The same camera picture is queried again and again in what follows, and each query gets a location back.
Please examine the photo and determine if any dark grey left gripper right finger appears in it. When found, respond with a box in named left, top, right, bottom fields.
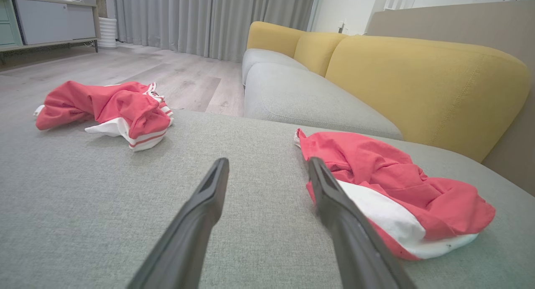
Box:
left=308, top=157, right=418, bottom=289

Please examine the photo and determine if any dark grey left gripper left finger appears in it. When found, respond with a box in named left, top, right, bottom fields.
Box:
left=127, top=158, right=230, bottom=289

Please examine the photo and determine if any red garment with white panel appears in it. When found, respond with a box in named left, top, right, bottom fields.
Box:
left=294, top=128, right=497, bottom=261

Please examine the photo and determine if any red jersey with white sleeves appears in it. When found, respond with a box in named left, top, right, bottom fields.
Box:
left=33, top=81, right=174, bottom=152

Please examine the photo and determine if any long grey sofa seat cushion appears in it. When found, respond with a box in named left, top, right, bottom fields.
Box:
left=244, top=62, right=404, bottom=141

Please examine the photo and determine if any wide yellow sofa back cushion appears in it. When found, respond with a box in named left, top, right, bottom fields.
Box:
left=325, top=35, right=530, bottom=163

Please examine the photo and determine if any short grey sofa seat cushion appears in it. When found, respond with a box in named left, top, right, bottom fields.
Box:
left=242, top=49, right=310, bottom=87

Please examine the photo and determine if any grey floor-length curtain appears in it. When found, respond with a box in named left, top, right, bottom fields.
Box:
left=104, top=0, right=319, bottom=63

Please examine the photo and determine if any beige and mint TV cabinet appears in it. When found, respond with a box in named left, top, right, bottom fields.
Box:
left=0, top=0, right=101, bottom=64

